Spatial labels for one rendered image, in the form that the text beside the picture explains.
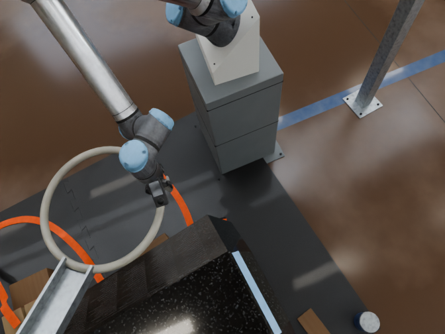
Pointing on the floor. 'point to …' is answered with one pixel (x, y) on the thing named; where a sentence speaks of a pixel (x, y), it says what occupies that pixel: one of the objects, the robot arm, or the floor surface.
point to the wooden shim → (312, 323)
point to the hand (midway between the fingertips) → (163, 193)
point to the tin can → (367, 322)
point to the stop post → (383, 58)
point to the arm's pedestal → (236, 109)
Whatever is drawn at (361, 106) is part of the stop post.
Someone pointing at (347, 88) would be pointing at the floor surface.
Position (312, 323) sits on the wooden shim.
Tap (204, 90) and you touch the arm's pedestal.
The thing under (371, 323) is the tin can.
